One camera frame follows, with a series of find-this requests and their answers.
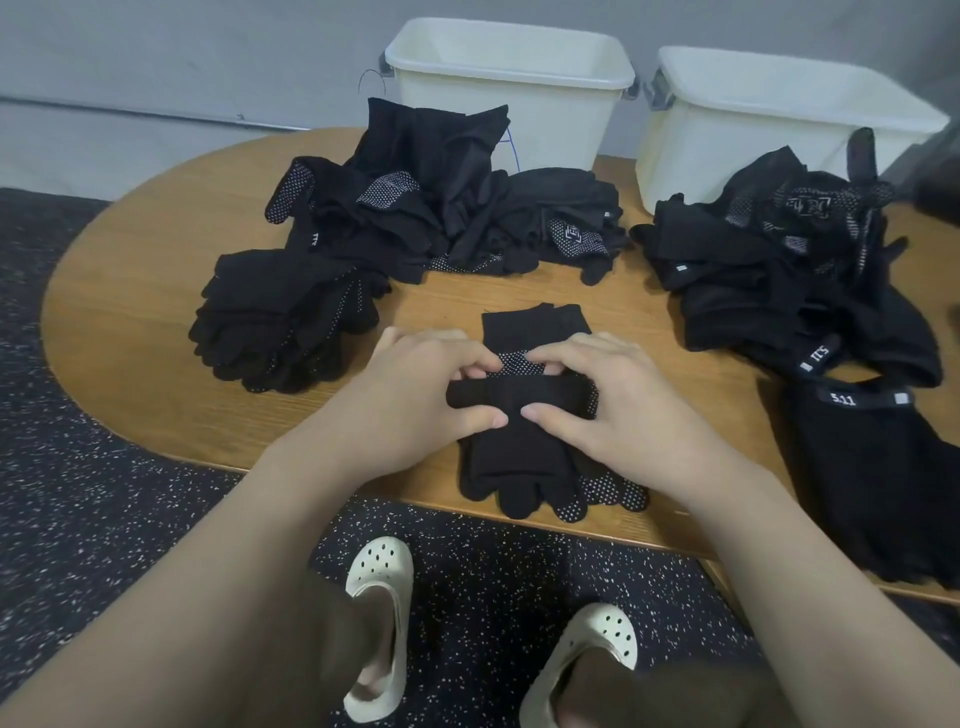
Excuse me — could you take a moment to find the person's right hand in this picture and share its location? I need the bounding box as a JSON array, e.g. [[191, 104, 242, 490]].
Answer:
[[520, 330, 737, 504]]

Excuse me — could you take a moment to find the person's left hand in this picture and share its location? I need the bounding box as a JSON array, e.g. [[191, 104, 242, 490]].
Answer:
[[277, 327, 509, 489]]

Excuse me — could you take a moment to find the pile of black gloves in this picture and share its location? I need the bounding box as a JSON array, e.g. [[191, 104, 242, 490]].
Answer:
[[265, 97, 944, 389], [189, 247, 392, 395]]

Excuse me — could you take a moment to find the stack of black gloves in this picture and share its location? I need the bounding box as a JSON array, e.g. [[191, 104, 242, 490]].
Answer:
[[189, 247, 392, 395]]

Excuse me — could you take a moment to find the black fingerless glove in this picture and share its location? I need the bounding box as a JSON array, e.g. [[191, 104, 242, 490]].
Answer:
[[772, 375, 960, 587]]

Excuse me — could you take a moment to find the white plastic bin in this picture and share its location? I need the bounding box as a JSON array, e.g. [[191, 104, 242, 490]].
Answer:
[[636, 45, 953, 215], [379, 18, 639, 174]]

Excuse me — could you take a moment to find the person's left forearm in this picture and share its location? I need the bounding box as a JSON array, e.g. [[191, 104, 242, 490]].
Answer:
[[0, 442, 377, 728]]

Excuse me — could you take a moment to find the person's right forearm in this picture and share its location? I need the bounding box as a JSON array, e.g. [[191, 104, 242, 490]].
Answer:
[[682, 457, 960, 728]]

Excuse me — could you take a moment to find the person's left white shoe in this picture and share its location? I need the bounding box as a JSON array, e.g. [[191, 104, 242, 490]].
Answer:
[[343, 535, 414, 725]]

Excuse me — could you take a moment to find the person's white shoe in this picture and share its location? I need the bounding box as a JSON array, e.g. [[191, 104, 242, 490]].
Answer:
[[343, 535, 414, 725], [520, 601, 639, 728]]

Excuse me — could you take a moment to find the person's right white shoe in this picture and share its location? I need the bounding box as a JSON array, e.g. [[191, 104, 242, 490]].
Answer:
[[520, 601, 639, 728]]

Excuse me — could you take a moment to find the person's left leg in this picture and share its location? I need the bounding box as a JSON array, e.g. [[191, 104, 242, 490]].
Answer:
[[307, 577, 399, 710]]

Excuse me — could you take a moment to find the metal rack frame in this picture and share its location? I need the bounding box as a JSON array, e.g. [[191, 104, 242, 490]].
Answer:
[[907, 105, 960, 227]]

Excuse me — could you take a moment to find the grey wall pipe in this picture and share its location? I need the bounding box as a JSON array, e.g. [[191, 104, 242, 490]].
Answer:
[[0, 93, 384, 137]]

